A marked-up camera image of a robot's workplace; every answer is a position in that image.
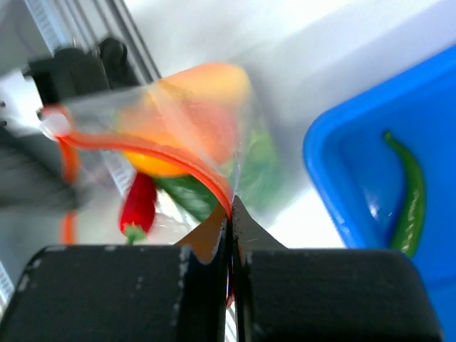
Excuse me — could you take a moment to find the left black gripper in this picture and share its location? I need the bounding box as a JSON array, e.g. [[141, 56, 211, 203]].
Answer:
[[1, 48, 139, 210]]

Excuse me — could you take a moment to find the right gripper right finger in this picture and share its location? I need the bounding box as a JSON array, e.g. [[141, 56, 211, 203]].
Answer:
[[231, 198, 443, 341]]

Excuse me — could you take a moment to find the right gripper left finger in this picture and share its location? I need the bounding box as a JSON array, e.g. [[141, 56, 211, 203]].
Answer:
[[1, 207, 228, 341]]

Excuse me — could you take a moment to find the red chili pepper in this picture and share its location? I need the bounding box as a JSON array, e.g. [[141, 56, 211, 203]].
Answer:
[[119, 172, 157, 245]]

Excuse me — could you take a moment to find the clear orange zip bag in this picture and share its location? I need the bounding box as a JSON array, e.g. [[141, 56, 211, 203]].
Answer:
[[41, 63, 288, 261]]

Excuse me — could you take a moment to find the green cucumber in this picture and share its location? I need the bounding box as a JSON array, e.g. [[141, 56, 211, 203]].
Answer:
[[154, 175, 219, 222]]

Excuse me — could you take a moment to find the red orange mango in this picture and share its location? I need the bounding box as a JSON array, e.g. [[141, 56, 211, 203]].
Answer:
[[114, 63, 251, 172]]

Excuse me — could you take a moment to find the green chili pepper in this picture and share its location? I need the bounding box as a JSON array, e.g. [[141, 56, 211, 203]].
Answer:
[[383, 131, 426, 257]]

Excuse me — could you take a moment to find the blue plastic bin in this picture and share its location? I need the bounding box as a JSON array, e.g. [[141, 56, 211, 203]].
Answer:
[[304, 48, 455, 341]]

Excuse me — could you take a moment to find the aluminium front rail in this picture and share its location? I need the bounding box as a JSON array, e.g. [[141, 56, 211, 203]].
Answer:
[[21, 0, 161, 86]]

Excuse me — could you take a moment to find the white slotted cable duct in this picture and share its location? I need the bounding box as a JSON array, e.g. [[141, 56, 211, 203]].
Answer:
[[24, 0, 70, 54]]

